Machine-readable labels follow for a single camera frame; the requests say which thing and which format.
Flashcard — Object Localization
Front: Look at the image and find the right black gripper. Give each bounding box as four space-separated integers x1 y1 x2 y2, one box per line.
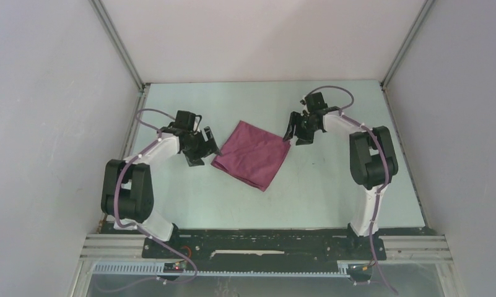
282 111 319 146

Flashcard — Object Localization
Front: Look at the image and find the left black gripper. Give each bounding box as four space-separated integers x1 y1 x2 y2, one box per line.
183 127 222 167

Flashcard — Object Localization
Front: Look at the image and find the maroon satin cloth napkin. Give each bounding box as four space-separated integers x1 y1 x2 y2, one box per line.
211 121 291 192

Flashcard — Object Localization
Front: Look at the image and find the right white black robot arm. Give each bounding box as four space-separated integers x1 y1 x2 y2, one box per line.
283 92 399 259

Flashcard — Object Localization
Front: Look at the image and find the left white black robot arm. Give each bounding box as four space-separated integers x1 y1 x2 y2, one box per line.
100 110 221 258

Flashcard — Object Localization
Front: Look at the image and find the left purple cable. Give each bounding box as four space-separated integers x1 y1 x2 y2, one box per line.
112 108 198 286

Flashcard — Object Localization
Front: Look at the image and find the left aluminium corner post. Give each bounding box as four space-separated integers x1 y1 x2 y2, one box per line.
89 0 147 92

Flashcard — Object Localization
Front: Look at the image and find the aluminium corner post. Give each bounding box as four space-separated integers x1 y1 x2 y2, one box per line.
380 0 437 90
89 0 147 92

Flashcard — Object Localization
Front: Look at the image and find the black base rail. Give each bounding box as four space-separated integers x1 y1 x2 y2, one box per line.
142 228 386 272

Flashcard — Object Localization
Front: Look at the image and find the white cable duct strip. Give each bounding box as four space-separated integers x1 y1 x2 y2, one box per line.
92 261 372 279

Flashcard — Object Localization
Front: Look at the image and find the right aluminium corner post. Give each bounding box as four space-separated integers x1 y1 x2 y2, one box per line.
380 0 437 90

